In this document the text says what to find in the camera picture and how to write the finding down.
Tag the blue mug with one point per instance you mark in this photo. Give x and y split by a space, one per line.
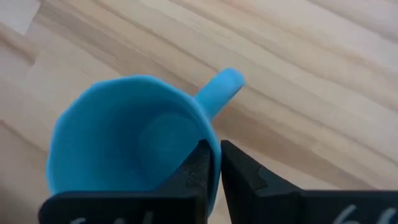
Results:
124 133

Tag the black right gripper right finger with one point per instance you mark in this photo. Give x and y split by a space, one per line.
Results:
295 207

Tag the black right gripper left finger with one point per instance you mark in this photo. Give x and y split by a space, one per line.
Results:
140 207

